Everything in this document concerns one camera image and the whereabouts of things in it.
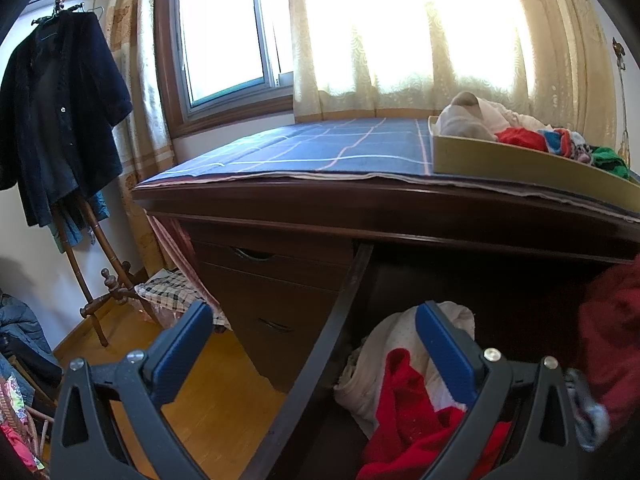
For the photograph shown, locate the green striped garment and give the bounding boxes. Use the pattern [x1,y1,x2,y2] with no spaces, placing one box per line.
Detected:
[590,146,631,181]

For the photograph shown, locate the blue plaid tablecloth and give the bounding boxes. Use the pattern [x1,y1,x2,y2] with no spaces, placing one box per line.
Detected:
[135,116,640,221]

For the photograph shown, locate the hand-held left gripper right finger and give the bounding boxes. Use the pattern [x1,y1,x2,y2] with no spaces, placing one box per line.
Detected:
[415,300,581,480]

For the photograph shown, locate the wooden coat rack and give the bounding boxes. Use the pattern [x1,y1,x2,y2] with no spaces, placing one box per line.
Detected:
[30,0,161,348]

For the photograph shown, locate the pale padded bra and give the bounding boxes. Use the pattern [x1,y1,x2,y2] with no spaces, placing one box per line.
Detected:
[440,91,498,141]

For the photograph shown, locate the checked cloth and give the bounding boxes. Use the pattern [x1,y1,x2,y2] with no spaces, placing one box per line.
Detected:
[135,269,231,333]

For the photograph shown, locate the teal garment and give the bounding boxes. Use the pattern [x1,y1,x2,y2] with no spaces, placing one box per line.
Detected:
[50,190,111,253]

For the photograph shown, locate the dark navy coat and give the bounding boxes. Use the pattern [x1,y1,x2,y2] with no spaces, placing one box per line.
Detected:
[0,10,133,228]

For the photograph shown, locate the pink striped cloth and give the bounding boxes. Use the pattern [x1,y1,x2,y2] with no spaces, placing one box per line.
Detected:
[147,215,221,311]

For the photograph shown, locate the grey-blue jacket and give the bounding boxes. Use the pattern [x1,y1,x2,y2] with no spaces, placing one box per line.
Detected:
[0,292,63,386]

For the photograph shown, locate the dark wooden drawer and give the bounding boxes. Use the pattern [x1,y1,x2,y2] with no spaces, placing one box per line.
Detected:
[240,242,640,480]

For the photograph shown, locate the shallow closed desk drawer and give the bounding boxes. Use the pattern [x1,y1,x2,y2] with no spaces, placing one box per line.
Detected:
[192,240,356,293]

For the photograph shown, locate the white dotted underwear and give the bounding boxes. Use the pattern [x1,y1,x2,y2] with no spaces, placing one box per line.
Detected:
[334,301,476,438]

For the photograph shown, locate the cream lace curtain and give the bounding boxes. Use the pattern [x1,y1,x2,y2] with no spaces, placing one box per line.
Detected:
[285,0,616,123]

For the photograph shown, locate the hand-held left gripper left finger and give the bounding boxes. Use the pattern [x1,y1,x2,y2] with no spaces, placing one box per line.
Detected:
[50,301,215,480]

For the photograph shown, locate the deep closed desk drawer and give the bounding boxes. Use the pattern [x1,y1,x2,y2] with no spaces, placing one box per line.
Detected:
[200,260,346,393]

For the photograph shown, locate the dark wooden desk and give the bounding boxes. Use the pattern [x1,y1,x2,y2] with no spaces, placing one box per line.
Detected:
[132,175,640,393]

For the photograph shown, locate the dark red garment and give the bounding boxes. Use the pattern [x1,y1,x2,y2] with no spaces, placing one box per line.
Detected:
[579,255,640,413]

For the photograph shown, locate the shallow yellow tray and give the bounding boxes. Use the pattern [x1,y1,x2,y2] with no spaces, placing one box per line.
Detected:
[427,115,640,193]

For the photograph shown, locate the wood-framed window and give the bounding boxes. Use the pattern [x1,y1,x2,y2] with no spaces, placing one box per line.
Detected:
[155,0,296,138]

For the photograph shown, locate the beige garment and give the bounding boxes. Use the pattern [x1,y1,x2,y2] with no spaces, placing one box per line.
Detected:
[475,100,551,133]

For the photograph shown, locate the bright red underwear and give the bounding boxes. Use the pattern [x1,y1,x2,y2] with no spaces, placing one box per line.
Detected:
[494,127,546,152]

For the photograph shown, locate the cream curtain with brown pattern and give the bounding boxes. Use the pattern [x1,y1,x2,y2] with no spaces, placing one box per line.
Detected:
[102,0,176,261]

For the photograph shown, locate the curtain tieback tassel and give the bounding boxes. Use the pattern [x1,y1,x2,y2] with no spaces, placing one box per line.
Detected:
[612,37,633,168]

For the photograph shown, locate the blue-grey sock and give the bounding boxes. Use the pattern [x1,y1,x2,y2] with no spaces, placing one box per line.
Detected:
[565,369,612,453]

